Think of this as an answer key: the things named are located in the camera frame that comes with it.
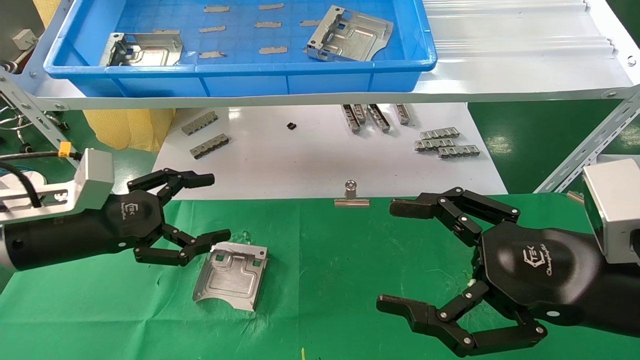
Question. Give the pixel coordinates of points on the green table cloth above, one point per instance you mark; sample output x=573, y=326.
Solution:
x=325, y=260

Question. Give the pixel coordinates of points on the ridged small metal strip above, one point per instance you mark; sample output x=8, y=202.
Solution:
x=200, y=123
x=210, y=146
x=379, y=118
x=402, y=114
x=351, y=121
x=459, y=152
x=575, y=197
x=440, y=133
x=434, y=145
x=361, y=112

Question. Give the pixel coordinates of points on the black caster wheel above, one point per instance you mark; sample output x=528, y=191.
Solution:
x=25, y=147
x=62, y=125

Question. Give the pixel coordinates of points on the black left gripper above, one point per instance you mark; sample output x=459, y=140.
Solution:
x=100, y=230

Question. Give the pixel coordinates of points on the right wrist grey camera box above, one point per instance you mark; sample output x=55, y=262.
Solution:
x=617, y=210

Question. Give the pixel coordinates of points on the silver binder clip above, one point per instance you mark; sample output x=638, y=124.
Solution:
x=351, y=202

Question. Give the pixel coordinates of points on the white metal shelf board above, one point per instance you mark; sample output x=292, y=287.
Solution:
x=500, y=75

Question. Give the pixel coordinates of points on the white round disc base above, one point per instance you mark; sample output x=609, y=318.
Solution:
x=32, y=177

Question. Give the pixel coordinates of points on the stamped metal bracket part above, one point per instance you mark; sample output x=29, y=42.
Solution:
x=230, y=277
x=150, y=52
x=355, y=40

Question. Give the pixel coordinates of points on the left wrist grey camera box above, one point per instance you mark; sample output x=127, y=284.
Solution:
x=95, y=175

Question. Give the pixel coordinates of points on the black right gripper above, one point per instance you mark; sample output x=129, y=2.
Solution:
x=540, y=270

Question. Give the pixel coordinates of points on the perforated steel angle brace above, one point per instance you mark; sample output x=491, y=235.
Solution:
x=590, y=145
x=45, y=122

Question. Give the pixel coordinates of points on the blue plastic bin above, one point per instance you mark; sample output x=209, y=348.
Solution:
x=250, y=85

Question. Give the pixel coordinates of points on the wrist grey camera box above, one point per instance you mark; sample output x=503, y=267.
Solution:
x=617, y=210
x=95, y=175

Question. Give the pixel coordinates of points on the small white wall box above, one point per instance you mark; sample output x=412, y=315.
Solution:
x=25, y=39

